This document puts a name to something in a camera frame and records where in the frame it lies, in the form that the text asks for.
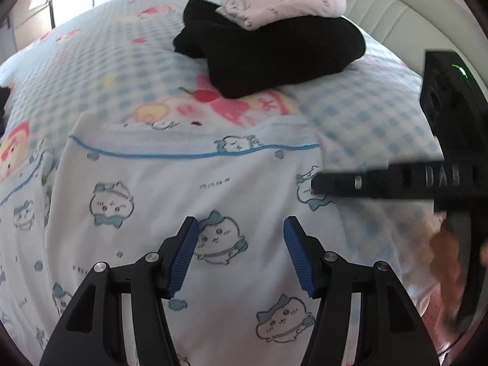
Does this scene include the blue checkered cartoon blanket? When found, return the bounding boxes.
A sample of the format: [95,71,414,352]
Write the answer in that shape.
[0,0,448,245]

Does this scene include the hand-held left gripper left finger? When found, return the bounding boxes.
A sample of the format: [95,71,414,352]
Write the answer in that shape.
[40,216,199,366]

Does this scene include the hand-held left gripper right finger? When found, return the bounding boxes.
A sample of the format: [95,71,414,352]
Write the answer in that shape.
[283,215,439,366]

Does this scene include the beige refrigerator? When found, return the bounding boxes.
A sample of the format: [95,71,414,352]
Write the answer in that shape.
[8,0,55,53]

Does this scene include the person's right hand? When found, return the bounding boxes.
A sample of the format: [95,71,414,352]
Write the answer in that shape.
[431,221,464,313]

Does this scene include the grey padded headboard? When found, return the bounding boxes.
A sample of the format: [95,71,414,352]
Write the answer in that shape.
[232,0,488,102]

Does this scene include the folded black garment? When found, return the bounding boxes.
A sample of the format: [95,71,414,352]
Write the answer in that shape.
[173,0,367,100]

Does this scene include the folded pink printed garment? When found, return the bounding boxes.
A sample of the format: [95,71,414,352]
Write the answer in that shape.
[215,0,348,31]

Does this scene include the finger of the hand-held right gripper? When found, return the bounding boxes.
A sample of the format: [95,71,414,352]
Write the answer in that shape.
[310,163,424,199]

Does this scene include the cartoon print pajama pants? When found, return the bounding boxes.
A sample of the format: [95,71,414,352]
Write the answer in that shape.
[0,116,447,366]

